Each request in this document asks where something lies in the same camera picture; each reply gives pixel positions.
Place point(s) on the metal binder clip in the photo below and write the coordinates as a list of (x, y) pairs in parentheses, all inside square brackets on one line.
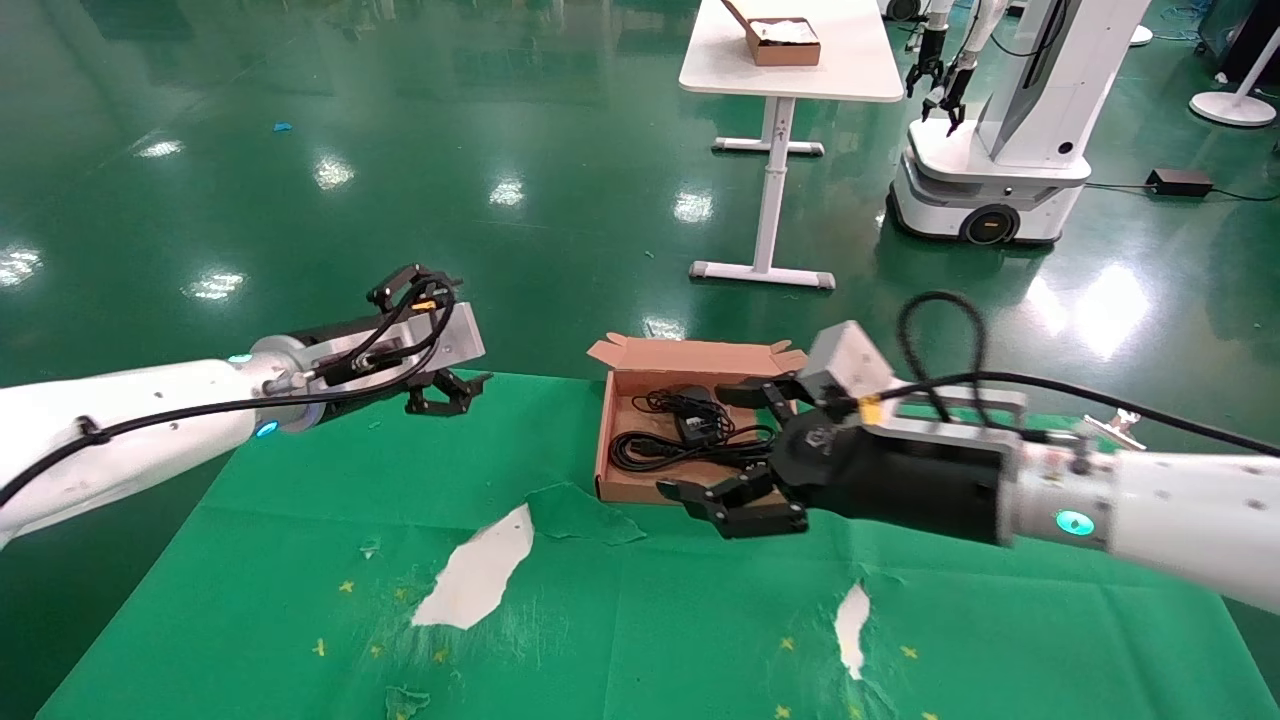
[(1125, 420)]

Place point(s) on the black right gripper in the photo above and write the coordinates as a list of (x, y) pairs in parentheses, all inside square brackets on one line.
[(900, 480)]

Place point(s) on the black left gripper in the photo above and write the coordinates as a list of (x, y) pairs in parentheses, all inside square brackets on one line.
[(340, 332)]

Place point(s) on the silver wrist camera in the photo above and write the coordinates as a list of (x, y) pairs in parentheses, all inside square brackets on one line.
[(455, 340), (850, 365)]

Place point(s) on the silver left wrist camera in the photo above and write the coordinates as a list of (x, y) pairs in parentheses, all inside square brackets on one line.
[(455, 340)]

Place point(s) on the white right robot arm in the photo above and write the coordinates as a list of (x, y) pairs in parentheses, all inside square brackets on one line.
[(1190, 510)]

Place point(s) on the open brown cardboard box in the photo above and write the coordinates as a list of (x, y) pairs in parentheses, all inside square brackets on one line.
[(700, 360)]

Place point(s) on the green tablecloth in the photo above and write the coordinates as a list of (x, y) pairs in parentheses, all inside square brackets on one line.
[(650, 620)]

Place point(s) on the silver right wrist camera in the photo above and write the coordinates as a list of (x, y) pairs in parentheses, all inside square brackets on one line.
[(850, 365)]

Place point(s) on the white wheeled background robot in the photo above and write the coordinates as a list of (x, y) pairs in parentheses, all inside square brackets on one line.
[(1040, 90)]

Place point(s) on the black floor power adapter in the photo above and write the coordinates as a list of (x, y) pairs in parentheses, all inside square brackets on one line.
[(1180, 183)]

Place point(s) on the white round stand base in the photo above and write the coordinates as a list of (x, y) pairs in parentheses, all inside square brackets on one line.
[(1235, 108), (1141, 37)]

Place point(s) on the cardboard box with white contents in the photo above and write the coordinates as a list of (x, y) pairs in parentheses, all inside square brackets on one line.
[(785, 50)]

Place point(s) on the white background table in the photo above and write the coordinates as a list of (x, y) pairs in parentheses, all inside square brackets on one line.
[(850, 60)]

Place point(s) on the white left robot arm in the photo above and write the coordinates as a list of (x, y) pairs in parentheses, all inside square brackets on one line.
[(130, 420)]

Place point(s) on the dark background cabinet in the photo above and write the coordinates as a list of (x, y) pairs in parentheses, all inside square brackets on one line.
[(1250, 40)]

